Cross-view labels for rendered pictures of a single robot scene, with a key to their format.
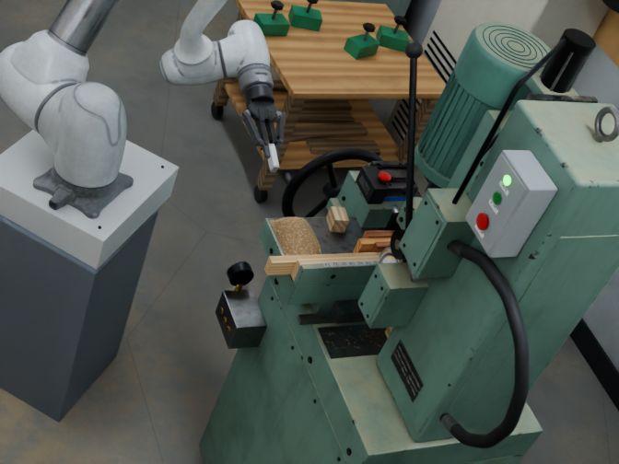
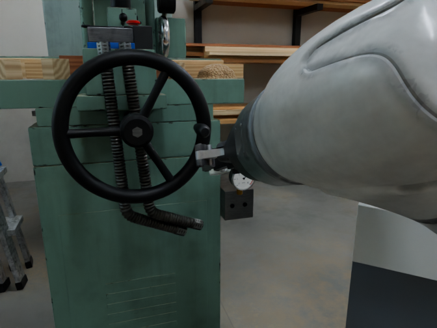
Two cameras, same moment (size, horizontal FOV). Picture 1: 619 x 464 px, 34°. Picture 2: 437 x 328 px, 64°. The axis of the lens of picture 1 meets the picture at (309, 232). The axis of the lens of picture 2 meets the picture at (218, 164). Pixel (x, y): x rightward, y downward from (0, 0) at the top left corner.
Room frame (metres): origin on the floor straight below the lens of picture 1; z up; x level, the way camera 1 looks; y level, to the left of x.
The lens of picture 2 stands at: (2.63, 0.33, 0.91)
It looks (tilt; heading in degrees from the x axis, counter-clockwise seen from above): 14 degrees down; 199
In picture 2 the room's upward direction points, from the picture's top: straight up
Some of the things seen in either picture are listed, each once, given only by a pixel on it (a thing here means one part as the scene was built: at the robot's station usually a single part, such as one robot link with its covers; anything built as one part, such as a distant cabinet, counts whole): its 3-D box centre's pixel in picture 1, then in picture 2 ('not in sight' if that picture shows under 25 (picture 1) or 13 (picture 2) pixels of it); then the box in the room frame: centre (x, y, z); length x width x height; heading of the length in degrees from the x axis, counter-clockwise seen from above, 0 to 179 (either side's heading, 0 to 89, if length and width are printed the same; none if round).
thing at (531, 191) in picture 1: (509, 203); not in sight; (1.45, -0.29, 1.40); 0.10 x 0.06 x 0.16; 36
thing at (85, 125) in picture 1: (89, 128); not in sight; (1.85, 0.57, 0.86); 0.18 x 0.16 x 0.22; 64
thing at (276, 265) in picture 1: (385, 261); (143, 70); (1.76, -0.18, 0.92); 0.58 x 0.02 x 0.04; 126
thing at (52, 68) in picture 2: not in sight; (56, 69); (1.99, -0.27, 0.92); 0.04 x 0.04 x 0.04; 82
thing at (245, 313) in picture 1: (239, 318); (232, 197); (1.75, 0.07, 0.58); 0.12 x 0.08 x 0.08; 36
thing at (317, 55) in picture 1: (325, 90); not in sight; (3.27, 0.15, 0.32); 0.66 x 0.57 x 0.64; 129
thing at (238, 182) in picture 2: (239, 277); (240, 179); (1.81, 0.11, 0.65); 0.06 x 0.04 x 0.08; 126
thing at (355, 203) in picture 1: (378, 203); (120, 72); (1.96, -0.12, 0.91); 0.15 x 0.14 x 0.09; 126
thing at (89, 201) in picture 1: (80, 179); not in sight; (1.83, 0.56, 0.72); 0.22 x 0.18 x 0.06; 170
